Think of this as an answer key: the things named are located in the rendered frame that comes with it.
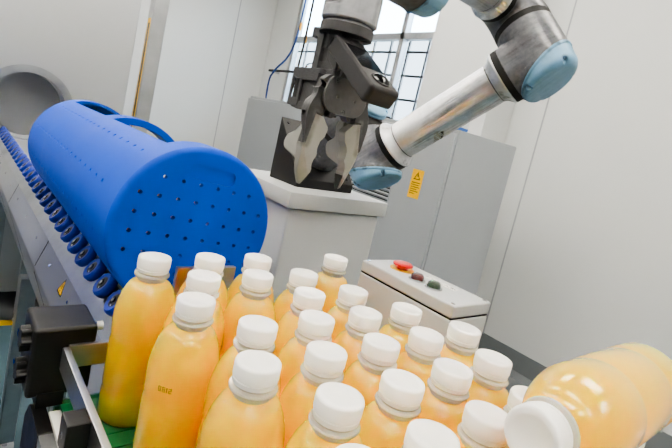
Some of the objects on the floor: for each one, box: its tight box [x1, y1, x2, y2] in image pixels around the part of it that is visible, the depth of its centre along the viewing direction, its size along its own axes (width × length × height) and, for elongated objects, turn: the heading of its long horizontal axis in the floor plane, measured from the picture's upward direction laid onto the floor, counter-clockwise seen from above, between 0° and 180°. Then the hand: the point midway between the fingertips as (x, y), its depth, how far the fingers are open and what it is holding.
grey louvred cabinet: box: [237, 96, 516, 295], centre depth 329 cm, size 54×215×145 cm, turn 158°
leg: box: [0, 274, 36, 448], centre depth 160 cm, size 6×6×63 cm
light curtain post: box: [130, 0, 170, 134], centre depth 212 cm, size 6×6×170 cm
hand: (323, 178), depth 64 cm, fingers open, 6 cm apart
